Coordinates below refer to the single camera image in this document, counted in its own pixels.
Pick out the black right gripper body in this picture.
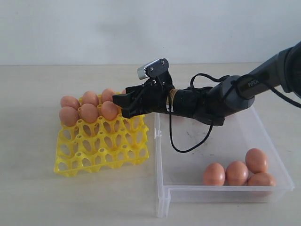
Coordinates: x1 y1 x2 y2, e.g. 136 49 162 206
131 87 173 114

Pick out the clear plastic bin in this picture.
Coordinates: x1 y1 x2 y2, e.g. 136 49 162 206
154 107 294 218

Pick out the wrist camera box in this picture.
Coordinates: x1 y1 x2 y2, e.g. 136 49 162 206
137 58 174 90

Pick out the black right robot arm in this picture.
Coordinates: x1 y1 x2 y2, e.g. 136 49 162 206
112 44 301 126

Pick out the yellow plastic egg tray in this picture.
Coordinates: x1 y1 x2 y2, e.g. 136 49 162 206
54 91 151 178

